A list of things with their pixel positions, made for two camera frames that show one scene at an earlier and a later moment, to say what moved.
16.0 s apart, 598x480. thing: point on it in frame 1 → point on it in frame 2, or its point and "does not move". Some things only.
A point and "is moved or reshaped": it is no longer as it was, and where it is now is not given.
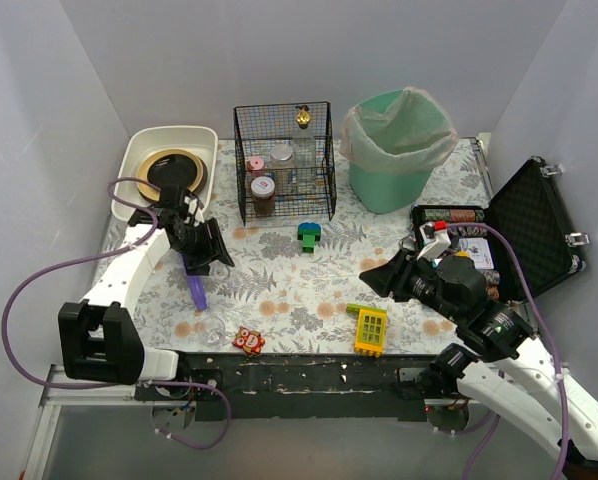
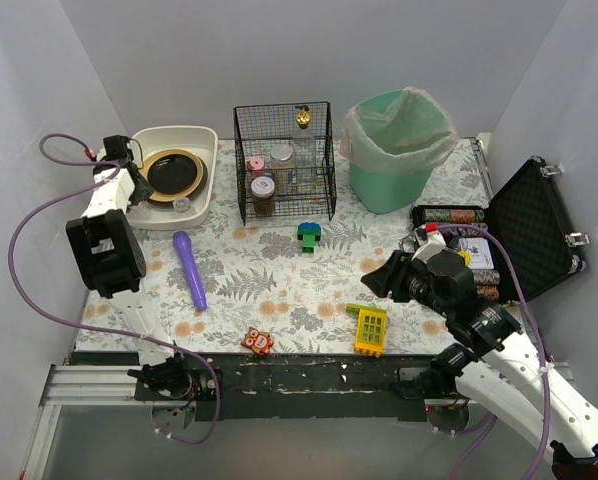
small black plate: x=173 y=169 does not move
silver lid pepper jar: x=284 y=168 does not move
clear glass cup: x=218 y=272 is moved or reshaped
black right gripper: x=396 y=275 does not move
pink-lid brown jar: x=263 y=190 does not move
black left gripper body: x=207 y=243 → x=142 y=185
